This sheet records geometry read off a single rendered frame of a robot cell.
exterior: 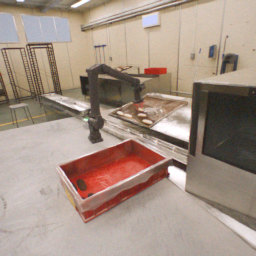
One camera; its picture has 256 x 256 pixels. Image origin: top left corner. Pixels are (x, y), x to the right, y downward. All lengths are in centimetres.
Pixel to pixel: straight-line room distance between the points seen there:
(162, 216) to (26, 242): 49
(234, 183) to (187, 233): 24
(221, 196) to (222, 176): 9
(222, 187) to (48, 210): 69
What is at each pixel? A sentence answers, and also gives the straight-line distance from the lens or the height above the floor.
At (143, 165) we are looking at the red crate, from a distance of 105.
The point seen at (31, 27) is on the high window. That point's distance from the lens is 854.
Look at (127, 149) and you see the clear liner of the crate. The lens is 112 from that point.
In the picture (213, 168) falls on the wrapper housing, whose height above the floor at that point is 99.
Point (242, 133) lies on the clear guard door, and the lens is 67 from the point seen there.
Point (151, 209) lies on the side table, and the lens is 81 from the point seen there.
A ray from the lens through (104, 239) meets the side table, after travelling 74.
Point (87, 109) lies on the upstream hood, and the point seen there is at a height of 91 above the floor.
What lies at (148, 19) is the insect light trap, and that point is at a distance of 615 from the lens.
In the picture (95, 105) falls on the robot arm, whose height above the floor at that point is 108.
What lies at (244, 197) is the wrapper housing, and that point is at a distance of 77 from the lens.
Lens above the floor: 141
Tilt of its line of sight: 22 degrees down
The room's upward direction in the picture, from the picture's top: 3 degrees counter-clockwise
